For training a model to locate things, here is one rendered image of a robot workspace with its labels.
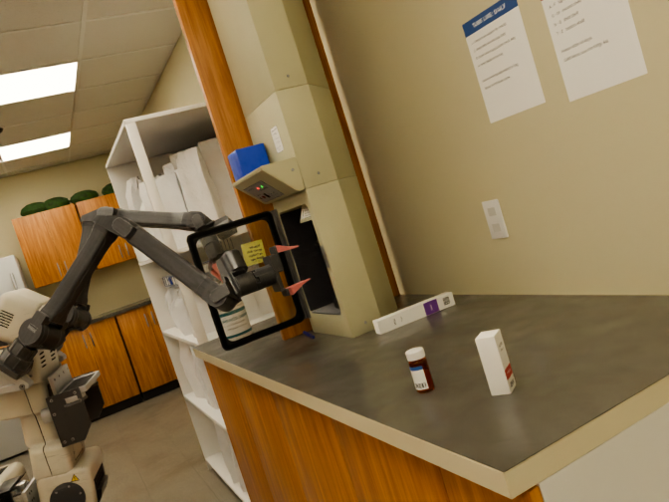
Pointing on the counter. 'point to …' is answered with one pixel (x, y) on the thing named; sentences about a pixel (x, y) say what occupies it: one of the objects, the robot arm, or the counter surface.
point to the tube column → (267, 47)
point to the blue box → (247, 159)
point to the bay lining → (308, 259)
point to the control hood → (288, 171)
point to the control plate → (263, 191)
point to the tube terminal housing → (328, 203)
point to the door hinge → (291, 262)
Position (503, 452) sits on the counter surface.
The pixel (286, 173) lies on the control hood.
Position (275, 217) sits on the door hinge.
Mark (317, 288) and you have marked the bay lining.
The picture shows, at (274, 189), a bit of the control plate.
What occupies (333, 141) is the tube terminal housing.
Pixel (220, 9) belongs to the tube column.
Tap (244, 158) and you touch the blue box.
